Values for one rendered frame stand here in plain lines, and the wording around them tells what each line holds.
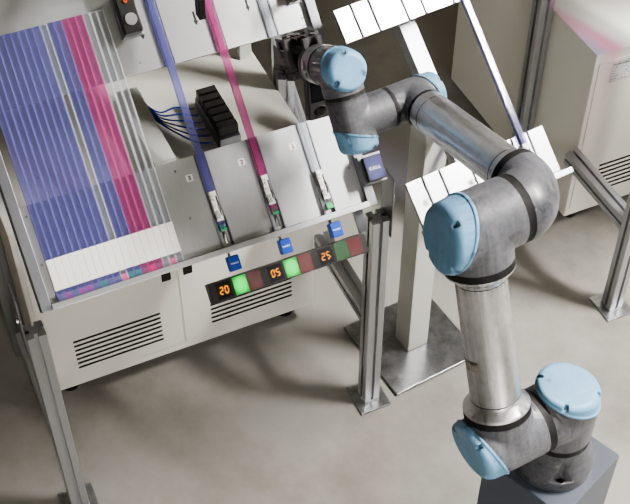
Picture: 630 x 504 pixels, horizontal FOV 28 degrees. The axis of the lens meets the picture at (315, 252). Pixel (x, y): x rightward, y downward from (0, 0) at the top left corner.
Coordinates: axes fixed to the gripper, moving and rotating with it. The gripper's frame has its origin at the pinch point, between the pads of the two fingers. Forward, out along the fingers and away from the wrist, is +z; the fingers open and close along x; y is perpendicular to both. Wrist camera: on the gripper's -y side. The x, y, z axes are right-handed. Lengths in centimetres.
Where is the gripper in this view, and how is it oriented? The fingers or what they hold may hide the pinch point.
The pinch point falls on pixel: (285, 67)
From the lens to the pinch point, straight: 252.3
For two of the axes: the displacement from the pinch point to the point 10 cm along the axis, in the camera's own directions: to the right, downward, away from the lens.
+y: -2.2, -9.3, -2.9
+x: -9.1, 3.1, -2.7
